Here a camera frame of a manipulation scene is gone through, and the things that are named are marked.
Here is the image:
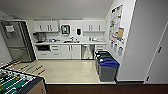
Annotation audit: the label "stainless steel dishwasher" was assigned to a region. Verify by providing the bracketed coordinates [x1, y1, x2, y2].
[81, 44, 96, 61]

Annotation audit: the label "chrome sink faucet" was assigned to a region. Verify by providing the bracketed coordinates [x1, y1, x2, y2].
[69, 36, 75, 43]

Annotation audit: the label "steel paper towel dispenser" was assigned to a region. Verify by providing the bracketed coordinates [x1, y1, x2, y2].
[60, 24, 71, 36]

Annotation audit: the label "grey trash bin blue lid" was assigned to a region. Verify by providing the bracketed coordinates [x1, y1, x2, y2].
[98, 57, 120, 83]

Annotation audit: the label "brown cork pin board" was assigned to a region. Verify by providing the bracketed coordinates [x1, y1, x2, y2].
[114, 27, 126, 38]

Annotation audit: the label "white upper cabinet small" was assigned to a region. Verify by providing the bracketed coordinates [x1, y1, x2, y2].
[33, 20, 60, 33]

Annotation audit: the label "black coffee machine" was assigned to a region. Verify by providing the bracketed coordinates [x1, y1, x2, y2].
[34, 32, 47, 44]

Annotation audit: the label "stainless steel refrigerator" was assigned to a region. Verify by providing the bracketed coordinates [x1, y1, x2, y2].
[0, 19, 37, 63]

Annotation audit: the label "foosball table wooden green field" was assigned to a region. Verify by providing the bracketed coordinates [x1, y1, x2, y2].
[0, 59, 48, 94]

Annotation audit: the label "white paper sheet on refrigerator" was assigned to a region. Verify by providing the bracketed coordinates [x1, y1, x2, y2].
[4, 25, 16, 34]

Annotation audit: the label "white door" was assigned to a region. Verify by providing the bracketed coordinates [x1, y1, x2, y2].
[145, 22, 168, 85]

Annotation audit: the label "white upper cabinet black handles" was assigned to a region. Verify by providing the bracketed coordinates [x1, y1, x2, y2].
[82, 20, 106, 33]

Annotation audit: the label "small wall paper notices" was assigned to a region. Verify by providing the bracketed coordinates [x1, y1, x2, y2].
[109, 37, 125, 56]

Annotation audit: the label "large white wall poster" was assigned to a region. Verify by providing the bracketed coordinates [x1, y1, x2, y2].
[108, 3, 125, 30]

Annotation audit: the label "black door handle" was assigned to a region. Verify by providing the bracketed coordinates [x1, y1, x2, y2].
[156, 46, 163, 54]

